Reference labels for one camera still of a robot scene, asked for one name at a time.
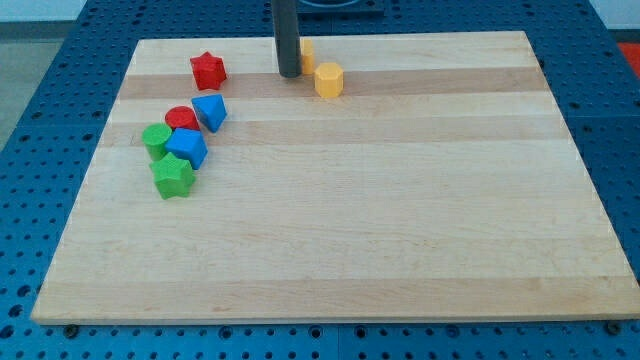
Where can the red cylinder block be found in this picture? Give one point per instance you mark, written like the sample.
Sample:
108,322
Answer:
181,117

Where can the yellow hexagon block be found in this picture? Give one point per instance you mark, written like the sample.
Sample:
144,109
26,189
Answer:
329,80

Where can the red star block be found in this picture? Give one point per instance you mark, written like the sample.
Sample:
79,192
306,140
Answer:
208,71

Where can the blue cube block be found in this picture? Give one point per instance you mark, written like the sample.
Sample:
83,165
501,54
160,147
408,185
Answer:
189,145

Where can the green star block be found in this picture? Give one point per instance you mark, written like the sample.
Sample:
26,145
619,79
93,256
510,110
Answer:
172,176

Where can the yellow block behind rod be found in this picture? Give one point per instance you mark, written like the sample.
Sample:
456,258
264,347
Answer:
307,55

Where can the blue triangular block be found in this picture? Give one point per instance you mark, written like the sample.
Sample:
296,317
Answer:
210,111

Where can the green cylinder block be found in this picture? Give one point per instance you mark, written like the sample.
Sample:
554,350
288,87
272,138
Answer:
154,138

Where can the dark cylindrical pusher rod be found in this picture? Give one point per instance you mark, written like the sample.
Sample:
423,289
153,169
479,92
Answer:
286,37

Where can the wooden board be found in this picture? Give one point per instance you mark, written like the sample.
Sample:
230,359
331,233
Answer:
442,185

